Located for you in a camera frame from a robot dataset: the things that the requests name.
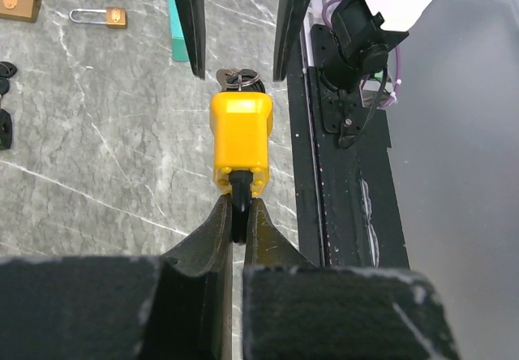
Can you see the teal rectangular box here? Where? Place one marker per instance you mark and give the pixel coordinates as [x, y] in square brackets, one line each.
[179, 49]

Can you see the silver keys of yellow padlock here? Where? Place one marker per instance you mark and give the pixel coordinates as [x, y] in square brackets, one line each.
[235, 79]

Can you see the small brass padlock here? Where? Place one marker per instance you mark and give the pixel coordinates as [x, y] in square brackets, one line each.
[111, 17]

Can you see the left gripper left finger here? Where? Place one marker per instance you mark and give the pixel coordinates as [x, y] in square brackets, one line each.
[171, 306]

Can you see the yellow black padlock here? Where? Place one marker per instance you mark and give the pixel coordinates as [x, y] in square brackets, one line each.
[241, 121]

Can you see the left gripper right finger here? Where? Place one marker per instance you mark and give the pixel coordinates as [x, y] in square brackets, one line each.
[292, 309]

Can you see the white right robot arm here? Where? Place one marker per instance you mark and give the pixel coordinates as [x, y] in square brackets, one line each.
[359, 25]

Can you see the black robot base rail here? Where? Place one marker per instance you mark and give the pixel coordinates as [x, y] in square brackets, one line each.
[347, 210]

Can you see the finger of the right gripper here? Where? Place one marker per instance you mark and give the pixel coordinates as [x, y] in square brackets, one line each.
[191, 15]
[290, 16]

